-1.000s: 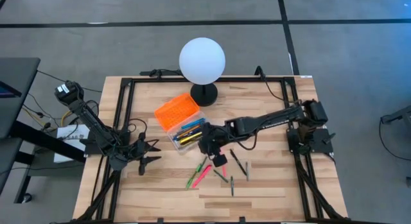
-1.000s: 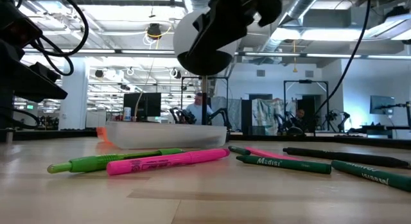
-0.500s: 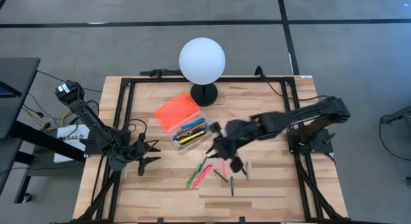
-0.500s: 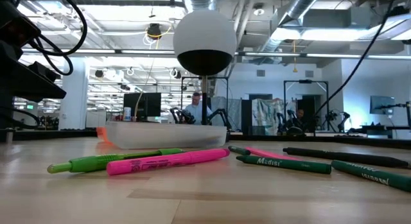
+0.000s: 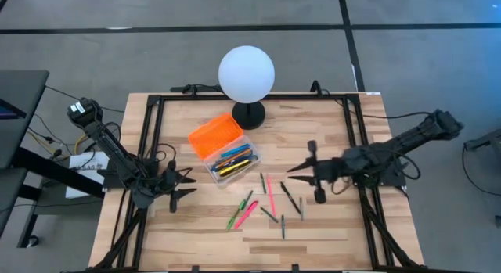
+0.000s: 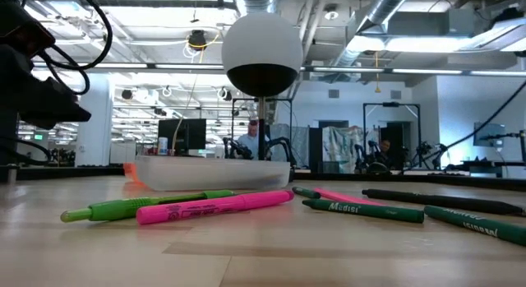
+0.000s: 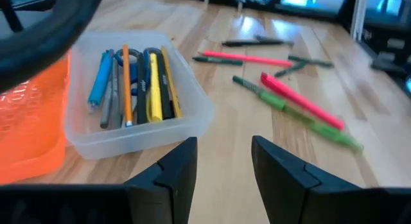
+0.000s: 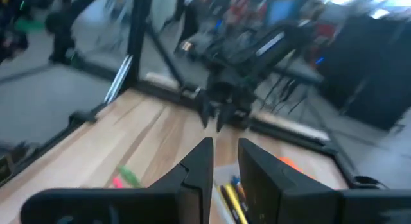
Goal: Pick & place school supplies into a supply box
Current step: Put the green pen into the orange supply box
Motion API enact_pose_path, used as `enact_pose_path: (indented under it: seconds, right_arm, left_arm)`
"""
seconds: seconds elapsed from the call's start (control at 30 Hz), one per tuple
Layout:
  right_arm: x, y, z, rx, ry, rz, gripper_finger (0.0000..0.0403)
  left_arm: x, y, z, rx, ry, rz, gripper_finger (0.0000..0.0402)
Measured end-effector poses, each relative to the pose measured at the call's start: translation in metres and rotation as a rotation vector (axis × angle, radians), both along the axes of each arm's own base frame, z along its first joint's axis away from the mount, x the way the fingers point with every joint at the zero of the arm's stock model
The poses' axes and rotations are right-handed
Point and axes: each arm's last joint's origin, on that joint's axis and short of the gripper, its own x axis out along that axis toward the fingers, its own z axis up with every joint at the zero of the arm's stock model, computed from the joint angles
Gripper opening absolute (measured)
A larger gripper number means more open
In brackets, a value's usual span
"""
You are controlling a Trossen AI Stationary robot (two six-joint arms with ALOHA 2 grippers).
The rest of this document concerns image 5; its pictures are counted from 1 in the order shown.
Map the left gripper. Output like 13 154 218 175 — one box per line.
158 160 199 214

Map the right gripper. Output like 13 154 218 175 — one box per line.
286 139 349 205

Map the black marker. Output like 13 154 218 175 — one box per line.
279 181 301 215

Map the thin pink pen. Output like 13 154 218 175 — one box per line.
265 174 277 217

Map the yellow highlighter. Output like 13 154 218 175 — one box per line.
218 159 251 177

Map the green highlighter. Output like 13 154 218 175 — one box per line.
225 189 254 232

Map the clear box with orange lid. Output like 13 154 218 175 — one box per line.
187 112 262 187

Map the blue grey pen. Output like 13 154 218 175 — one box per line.
220 143 251 159

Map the pink highlighter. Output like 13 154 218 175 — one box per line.
233 200 260 230

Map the white printed paper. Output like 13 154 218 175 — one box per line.
65 150 114 199

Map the white globe lamp black base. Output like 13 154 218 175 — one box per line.
218 45 276 131

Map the grey desk panel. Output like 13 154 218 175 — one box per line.
0 167 28 237

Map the grey stand leg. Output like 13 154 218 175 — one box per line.
463 128 501 153

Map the grey desk top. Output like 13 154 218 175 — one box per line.
0 69 50 171

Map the dark tablet blue screen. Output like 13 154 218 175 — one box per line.
0 97 27 120

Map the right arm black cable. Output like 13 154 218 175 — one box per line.
330 149 422 196

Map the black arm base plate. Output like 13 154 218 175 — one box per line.
97 157 160 190
349 163 407 188

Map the black cable with thick plug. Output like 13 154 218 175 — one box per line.
310 80 434 120

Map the black cable with connectors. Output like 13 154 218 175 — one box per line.
170 83 225 95

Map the yellow floor cable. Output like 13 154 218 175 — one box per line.
26 128 89 155

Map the black floor cable with plug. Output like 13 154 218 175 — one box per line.
27 112 77 159

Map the black desk leg frame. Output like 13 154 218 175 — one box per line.
11 146 106 249

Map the curved black floor cable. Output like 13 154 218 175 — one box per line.
461 142 501 196

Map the long black floor cable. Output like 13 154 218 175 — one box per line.
44 84 124 113

